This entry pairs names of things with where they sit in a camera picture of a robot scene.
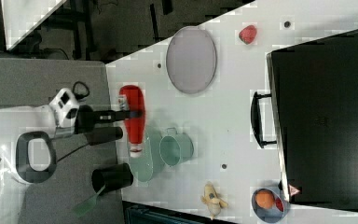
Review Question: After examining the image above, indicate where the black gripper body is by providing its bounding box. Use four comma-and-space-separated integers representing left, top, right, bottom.
75, 105, 131, 134

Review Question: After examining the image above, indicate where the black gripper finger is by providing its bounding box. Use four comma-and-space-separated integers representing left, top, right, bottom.
130, 110, 144, 119

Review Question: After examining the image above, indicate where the red ketchup bottle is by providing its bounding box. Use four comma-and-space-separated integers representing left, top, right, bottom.
118, 85, 145, 158

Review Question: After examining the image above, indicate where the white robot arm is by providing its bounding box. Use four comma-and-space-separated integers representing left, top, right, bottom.
0, 105, 144, 224

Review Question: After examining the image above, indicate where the green oval strainer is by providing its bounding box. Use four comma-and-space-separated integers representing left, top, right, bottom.
129, 126, 165, 182

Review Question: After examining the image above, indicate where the green metal mug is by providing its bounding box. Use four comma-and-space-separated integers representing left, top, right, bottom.
159, 128, 194, 167

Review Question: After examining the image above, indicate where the grey round plate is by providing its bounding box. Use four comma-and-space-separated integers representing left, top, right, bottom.
166, 26, 217, 94

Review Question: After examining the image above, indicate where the green spatula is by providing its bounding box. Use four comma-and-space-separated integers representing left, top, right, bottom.
72, 186, 105, 217

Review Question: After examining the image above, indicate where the yellow plush toy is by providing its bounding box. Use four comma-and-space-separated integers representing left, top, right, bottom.
200, 182, 228, 220

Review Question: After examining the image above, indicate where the orange toy fruit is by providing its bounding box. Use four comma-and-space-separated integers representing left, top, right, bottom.
255, 189, 275, 209

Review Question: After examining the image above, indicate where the blue bowl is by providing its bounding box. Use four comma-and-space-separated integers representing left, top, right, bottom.
252, 187, 290, 223

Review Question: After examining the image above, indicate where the red toy strawberry in bowl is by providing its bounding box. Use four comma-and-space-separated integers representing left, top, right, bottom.
275, 198, 284, 212

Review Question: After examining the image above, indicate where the black toaster oven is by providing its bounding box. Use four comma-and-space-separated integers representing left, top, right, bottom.
266, 29, 358, 212

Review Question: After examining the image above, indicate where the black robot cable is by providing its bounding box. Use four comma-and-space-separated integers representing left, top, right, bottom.
72, 80, 91, 101

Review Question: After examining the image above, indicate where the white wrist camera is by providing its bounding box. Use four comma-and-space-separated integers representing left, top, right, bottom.
49, 88, 79, 128

